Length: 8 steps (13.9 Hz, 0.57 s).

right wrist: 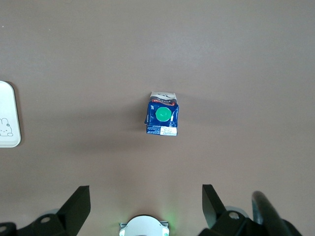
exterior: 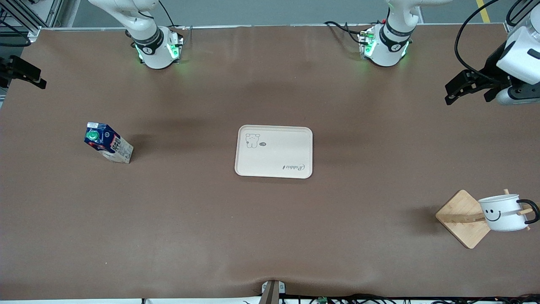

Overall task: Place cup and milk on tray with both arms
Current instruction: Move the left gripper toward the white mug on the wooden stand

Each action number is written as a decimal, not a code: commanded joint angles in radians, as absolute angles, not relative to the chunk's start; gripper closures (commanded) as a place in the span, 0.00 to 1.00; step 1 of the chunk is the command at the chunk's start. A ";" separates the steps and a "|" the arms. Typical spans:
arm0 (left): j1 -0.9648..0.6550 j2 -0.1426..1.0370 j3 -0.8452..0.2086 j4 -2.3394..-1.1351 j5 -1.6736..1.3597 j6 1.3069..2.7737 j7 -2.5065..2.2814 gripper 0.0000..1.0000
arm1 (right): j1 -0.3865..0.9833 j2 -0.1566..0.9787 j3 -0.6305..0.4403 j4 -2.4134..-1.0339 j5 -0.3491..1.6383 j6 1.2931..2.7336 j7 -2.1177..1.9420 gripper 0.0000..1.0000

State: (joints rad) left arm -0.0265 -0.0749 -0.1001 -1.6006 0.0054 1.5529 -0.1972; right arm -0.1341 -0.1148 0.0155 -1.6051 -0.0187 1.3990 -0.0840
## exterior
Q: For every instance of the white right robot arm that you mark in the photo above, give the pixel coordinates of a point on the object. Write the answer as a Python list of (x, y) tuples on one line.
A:
[(152, 46)]

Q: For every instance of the wooden mug stand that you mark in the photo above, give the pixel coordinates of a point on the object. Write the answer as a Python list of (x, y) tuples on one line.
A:
[(462, 228)]

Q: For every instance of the aluminium frame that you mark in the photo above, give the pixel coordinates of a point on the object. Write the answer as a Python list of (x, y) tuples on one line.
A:
[(29, 17)]

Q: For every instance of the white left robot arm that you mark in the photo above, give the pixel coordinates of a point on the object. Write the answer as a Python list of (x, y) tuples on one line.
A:
[(388, 46)]

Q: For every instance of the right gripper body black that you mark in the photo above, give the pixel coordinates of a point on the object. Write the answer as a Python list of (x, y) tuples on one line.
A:
[(9, 68)]

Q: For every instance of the cream rabbit print tray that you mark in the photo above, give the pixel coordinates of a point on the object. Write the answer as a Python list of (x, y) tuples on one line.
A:
[(274, 152)]

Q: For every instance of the blue white milk carton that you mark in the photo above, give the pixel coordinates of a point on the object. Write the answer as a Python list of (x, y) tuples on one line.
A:
[(110, 143)]

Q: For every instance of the white smiley face mug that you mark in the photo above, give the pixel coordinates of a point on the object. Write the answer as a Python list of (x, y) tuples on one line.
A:
[(502, 215)]

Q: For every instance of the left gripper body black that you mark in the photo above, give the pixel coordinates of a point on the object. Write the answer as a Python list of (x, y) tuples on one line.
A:
[(492, 69)]

